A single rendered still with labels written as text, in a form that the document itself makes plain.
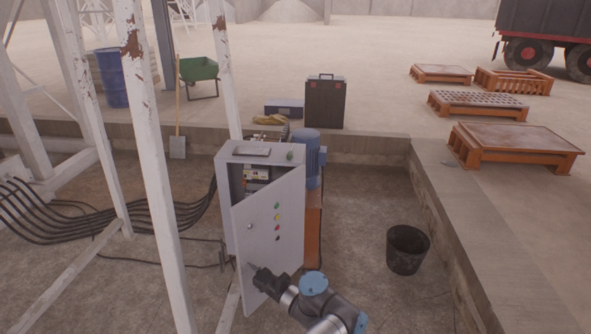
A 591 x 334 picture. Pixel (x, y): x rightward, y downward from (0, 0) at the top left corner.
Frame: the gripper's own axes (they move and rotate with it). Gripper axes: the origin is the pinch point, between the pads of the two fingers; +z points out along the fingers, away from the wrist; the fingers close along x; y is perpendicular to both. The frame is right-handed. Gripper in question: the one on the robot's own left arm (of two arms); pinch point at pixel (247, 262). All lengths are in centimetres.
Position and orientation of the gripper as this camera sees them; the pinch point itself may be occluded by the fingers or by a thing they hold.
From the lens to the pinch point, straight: 125.6
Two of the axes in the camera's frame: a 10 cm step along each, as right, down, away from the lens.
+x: 6.4, -3.5, 6.9
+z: -7.7, -2.9, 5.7
